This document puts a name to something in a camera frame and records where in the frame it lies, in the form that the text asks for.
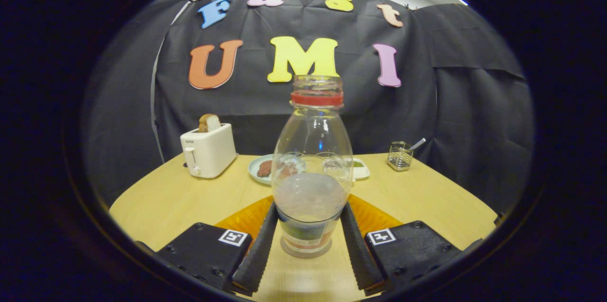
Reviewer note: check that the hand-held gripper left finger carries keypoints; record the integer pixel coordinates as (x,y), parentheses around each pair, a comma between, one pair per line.
(258,254)

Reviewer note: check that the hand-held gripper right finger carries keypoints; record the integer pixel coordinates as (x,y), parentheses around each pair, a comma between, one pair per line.
(360,254)

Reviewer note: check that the clear plastic juice bottle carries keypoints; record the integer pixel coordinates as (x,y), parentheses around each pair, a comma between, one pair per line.
(310,202)

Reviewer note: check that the white divided condiment dish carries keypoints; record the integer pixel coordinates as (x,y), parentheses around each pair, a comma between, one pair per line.
(361,169)

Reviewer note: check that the pale green plate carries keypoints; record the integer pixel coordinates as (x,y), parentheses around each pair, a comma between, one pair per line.
(253,169)

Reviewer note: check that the brown meat piece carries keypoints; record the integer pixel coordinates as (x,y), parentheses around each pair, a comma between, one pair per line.
(264,168)
(288,170)

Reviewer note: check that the wooden table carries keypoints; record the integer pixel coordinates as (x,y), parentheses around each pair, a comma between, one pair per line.
(189,197)

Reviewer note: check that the white toaster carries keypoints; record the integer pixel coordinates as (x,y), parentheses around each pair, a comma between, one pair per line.
(211,152)

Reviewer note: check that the toasted bread slice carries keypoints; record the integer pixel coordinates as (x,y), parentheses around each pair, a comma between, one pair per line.
(209,123)

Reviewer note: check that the black backdrop cloth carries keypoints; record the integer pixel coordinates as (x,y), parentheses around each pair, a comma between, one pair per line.
(450,103)

